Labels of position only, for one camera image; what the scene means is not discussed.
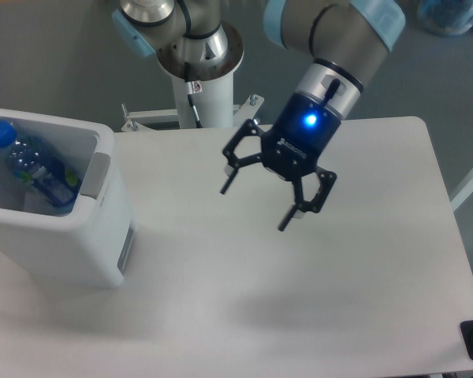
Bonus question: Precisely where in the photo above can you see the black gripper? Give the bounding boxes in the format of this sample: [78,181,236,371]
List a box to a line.
[219,92,342,232]

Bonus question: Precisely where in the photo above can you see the blue labelled plastic bottle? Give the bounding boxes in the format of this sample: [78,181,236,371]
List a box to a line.
[0,120,82,207]

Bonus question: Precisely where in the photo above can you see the clear plastic bag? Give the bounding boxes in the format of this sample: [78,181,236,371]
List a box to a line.
[23,191,74,217]

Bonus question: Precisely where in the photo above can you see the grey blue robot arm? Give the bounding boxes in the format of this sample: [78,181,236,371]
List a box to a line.
[112,1,405,228]

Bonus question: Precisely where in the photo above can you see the white plastic trash can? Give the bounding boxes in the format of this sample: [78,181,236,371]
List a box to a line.
[0,109,137,287]

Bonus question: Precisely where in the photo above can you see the blue plastic bag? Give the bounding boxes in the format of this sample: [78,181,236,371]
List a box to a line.
[416,0,473,37]

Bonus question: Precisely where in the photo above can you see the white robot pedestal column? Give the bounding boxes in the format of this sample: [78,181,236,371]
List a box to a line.
[170,73,233,124]

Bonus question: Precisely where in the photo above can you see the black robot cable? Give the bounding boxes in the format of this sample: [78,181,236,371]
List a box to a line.
[183,61,204,129]

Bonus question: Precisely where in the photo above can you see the white metal base frame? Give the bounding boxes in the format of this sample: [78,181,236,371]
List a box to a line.
[121,94,265,132]

